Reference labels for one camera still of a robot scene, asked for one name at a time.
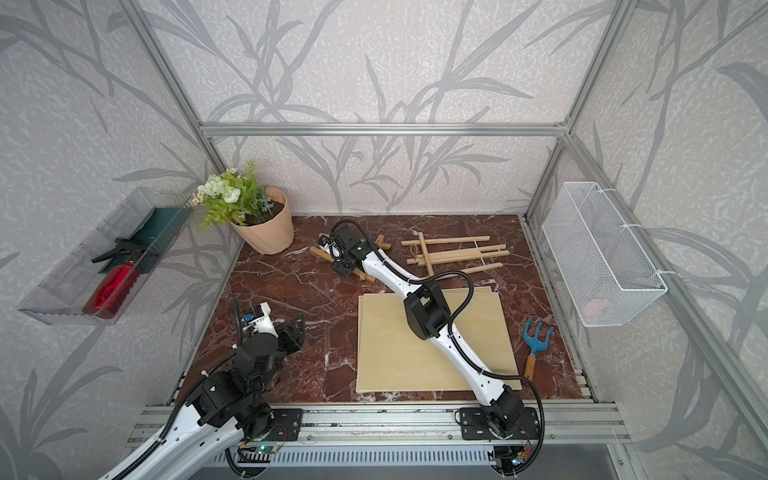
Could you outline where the wooden board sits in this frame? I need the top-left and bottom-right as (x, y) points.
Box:
(356, 287), (518, 393)

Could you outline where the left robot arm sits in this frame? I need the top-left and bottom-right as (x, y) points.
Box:
(103, 298), (306, 479)

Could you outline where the potted flower plant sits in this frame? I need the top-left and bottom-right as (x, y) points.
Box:
(191, 160), (294, 255)

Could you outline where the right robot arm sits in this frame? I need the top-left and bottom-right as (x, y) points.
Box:
(318, 219), (546, 478)

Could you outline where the wooden easel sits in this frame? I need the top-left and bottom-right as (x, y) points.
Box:
(400, 232), (511, 276)
(309, 234), (376, 282)

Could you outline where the aluminium cage frame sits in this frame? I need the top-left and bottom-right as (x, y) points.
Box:
(119, 1), (767, 448)

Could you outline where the blue hand rake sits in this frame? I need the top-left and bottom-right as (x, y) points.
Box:
(523, 318), (554, 381)

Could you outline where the white wire basket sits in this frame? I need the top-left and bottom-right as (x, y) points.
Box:
(543, 181), (668, 328)

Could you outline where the clear plastic wall bin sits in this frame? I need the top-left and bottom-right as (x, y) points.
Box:
(18, 188), (193, 326)

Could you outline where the aluminium front rail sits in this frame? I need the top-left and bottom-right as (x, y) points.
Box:
(122, 400), (637, 480)

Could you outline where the red spray bottle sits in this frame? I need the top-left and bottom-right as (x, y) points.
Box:
(82, 238), (145, 320)

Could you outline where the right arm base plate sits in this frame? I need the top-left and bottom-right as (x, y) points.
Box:
(454, 407), (543, 440)

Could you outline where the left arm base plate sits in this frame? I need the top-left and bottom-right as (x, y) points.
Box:
(247, 408), (304, 443)

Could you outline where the green trowel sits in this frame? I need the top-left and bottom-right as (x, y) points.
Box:
(100, 207), (192, 275)

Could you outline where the pink item in basket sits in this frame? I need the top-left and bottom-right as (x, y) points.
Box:
(581, 298), (611, 322)

